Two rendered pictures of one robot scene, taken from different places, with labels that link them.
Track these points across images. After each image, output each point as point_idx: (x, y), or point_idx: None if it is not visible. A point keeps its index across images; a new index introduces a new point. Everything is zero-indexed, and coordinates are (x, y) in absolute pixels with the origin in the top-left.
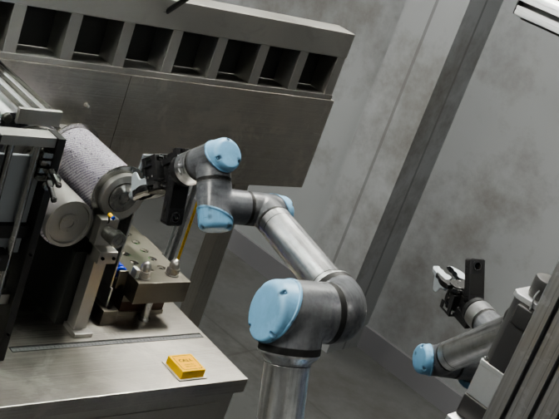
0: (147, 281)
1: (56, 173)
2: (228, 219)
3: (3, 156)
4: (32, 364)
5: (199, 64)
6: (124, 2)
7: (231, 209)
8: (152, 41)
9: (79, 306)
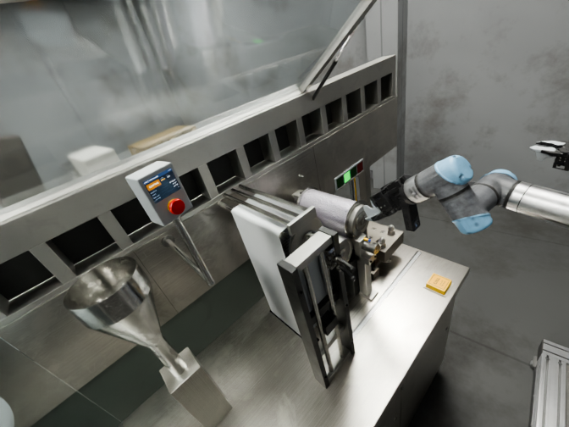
0: (386, 247)
1: (340, 255)
2: (490, 217)
3: (303, 274)
4: (370, 342)
5: (335, 118)
6: (290, 108)
7: (486, 207)
8: (310, 121)
9: (366, 285)
